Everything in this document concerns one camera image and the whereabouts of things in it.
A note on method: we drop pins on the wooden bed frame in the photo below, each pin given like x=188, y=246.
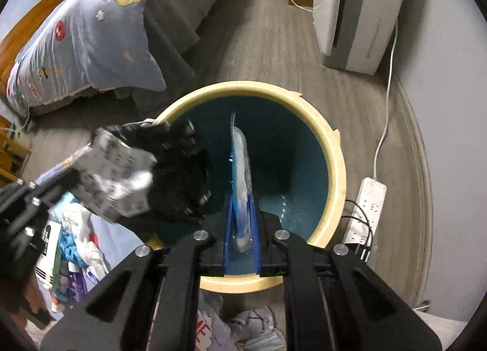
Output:
x=17, y=38

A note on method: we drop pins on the pile of trash on cushion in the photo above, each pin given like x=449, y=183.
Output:
x=71, y=258

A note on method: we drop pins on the wooden bedside table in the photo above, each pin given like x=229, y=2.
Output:
x=15, y=149

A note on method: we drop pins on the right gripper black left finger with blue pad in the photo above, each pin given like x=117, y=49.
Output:
x=150, y=300

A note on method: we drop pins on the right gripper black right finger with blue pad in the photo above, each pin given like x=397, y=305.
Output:
x=333, y=300

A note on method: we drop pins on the white power strip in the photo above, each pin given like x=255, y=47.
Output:
x=364, y=218

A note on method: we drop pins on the white grey air purifier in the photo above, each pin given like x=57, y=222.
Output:
x=353, y=34

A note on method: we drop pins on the grey bed sheet skirt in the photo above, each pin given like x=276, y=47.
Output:
x=171, y=27

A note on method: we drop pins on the grey white cloth on floor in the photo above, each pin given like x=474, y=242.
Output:
x=256, y=330

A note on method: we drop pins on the grey printed packaging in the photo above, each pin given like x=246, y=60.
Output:
x=114, y=178

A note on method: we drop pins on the yellow rimmed teal trash bin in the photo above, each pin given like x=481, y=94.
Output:
x=297, y=166

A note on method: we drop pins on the blue cartoon duvet on bed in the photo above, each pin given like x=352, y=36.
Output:
x=100, y=44

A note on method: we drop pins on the clear blue plastic wrapper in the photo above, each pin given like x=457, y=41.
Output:
x=241, y=186

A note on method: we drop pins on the blue cartoon cushion cover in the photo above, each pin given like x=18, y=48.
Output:
x=117, y=242

